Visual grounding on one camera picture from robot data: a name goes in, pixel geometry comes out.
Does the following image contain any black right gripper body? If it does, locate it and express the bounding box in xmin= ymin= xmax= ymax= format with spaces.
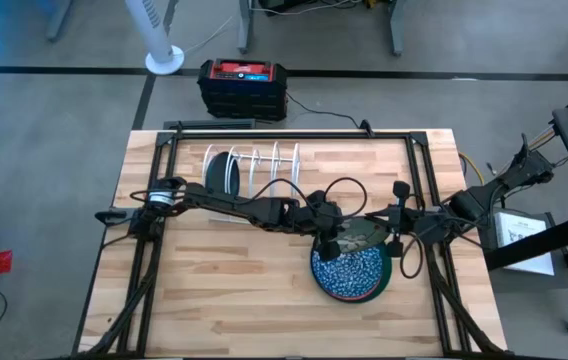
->
xmin=386 ymin=180 xmax=418 ymax=258

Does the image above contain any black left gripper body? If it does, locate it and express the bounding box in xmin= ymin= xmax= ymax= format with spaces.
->
xmin=303 ymin=188 xmax=346 ymax=262

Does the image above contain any camouflage pattern plate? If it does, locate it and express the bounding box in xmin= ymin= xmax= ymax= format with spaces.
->
xmin=336 ymin=216 xmax=394 ymax=255

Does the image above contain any blue patterned plate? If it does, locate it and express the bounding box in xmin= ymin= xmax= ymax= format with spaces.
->
xmin=310 ymin=244 xmax=385 ymax=301

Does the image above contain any large green plate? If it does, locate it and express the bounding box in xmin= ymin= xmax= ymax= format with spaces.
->
xmin=309 ymin=239 xmax=394 ymax=305

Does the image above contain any white wire dish rack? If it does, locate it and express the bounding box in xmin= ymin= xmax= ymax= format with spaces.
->
xmin=201 ymin=141 xmax=303 ymax=225

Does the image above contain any dark teal plate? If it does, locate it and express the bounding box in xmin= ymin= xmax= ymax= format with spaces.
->
xmin=205 ymin=151 xmax=242 ymax=197

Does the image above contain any white paper booklet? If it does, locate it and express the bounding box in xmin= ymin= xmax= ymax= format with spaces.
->
xmin=493 ymin=210 xmax=556 ymax=277

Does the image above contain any grey shelf tray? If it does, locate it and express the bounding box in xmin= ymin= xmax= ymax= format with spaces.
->
xmin=477 ymin=207 xmax=568 ymax=292

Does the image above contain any red black power station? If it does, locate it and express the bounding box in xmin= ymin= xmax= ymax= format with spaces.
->
xmin=197 ymin=58 xmax=289 ymax=123

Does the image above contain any grey desk leg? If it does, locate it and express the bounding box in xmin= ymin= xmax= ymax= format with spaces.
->
xmin=46 ymin=0 xmax=73 ymax=42
xmin=237 ymin=0 xmax=255 ymax=55
xmin=389 ymin=0 xmax=408 ymax=57

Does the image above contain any black table clamp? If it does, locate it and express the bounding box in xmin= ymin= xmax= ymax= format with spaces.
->
xmin=94 ymin=209 xmax=130 ymax=226

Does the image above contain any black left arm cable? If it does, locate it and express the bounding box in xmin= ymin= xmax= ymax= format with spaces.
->
xmin=251 ymin=176 xmax=369 ymax=221

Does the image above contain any yellow cable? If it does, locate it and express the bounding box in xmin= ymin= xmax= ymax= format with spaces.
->
xmin=458 ymin=152 xmax=485 ymax=186

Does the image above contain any black power cable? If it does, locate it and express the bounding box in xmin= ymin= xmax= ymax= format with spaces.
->
xmin=283 ymin=92 xmax=365 ymax=131

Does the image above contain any white floor cable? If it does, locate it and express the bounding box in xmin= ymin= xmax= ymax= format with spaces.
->
xmin=183 ymin=17 xmax=235 ymax=54

